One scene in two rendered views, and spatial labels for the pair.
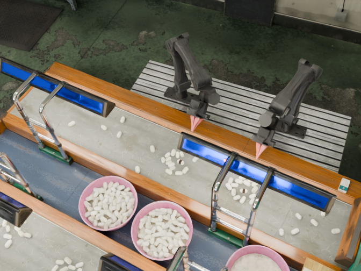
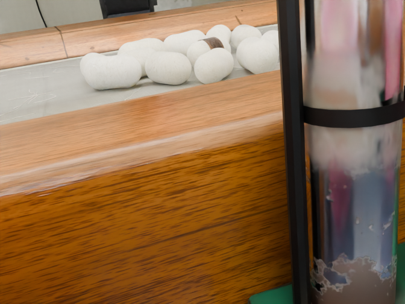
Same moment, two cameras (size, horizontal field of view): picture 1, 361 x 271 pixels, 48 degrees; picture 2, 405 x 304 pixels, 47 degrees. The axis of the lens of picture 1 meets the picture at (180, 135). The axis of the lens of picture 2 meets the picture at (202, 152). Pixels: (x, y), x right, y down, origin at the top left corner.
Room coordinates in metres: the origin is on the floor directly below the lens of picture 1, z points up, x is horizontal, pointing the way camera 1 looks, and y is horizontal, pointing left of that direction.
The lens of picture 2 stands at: (0.62, -0.01, 0.80)
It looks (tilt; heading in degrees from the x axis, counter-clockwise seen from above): 21 degrees down; 310
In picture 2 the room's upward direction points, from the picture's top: 7 degrees counter-clockwise
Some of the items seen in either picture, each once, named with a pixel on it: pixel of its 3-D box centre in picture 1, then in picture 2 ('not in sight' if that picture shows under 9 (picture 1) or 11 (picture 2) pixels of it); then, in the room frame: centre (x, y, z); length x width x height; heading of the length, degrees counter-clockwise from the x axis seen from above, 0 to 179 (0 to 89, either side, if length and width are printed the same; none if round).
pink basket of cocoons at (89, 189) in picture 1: (109, 206); not in sight; (0.81, 0.35, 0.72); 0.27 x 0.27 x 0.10
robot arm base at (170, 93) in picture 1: (181, 92); not in sight; (1.47, -0.03, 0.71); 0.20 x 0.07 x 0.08; 63
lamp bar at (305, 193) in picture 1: (253, 167); not in sight; (0.75, -0.26, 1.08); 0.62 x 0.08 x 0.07; 58
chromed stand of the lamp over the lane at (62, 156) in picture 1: (53, 119); not in sight; (1.20, 0.60, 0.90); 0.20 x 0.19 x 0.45; 58
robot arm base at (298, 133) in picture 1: (287, 123); not in sight; (1.19, -0.56, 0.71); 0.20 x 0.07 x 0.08; 63
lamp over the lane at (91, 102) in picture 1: (53, 83); not in sight; (1.27, 0.56, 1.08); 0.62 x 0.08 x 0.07; 58
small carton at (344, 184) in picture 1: (344, 185); not in sight; (0.79, -0.71, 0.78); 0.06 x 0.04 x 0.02; 148
